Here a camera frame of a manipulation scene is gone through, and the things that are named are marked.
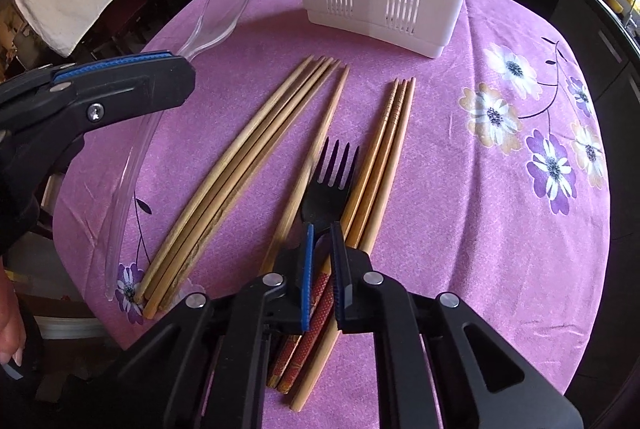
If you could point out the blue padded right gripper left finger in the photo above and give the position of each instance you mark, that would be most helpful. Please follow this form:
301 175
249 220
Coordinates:
306 277

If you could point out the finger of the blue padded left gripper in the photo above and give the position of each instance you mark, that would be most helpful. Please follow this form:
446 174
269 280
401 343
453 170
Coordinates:
125 92
101 65

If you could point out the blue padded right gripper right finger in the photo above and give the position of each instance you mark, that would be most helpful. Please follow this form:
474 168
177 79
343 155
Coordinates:
341 274

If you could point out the single light bamboo chopstick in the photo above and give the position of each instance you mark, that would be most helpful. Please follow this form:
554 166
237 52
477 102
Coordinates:
305 173

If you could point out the black plastic fork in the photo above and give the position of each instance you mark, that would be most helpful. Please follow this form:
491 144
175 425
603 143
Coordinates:
328 191

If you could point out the plain bamboo chopstick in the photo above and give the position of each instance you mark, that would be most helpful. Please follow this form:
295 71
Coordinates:
395 158

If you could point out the clear plastic spoon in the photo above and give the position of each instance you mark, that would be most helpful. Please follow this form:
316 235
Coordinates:
216 22

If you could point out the person's left hand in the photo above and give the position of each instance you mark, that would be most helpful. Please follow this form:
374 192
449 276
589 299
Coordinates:
12 330

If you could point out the purple floral tablecloth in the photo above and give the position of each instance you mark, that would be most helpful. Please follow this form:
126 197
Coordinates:
476 233

